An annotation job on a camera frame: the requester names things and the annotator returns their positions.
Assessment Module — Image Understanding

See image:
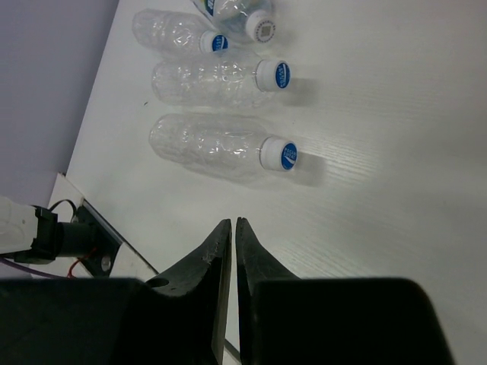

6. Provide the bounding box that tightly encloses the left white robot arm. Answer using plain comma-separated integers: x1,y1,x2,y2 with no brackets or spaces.
1,196,97,265

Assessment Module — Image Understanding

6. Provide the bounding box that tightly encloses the clear bottle blue cap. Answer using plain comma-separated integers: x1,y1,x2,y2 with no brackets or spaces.
151,57,291,109
132,8,229,60
148,113,298,184

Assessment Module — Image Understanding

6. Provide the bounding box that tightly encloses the labelled clear plastic bottle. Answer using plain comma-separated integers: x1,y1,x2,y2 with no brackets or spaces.
192,0,276,44

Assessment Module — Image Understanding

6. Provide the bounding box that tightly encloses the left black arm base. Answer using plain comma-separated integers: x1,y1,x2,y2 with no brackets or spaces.
75,200,125,278

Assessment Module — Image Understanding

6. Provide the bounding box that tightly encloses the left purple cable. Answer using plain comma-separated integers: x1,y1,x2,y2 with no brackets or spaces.
0,258,58,281

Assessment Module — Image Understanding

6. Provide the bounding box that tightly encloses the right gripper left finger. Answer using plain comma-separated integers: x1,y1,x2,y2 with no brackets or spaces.
146,219,232,364

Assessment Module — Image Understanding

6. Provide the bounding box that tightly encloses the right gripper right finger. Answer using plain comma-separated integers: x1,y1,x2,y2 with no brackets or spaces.
235,217,302,364

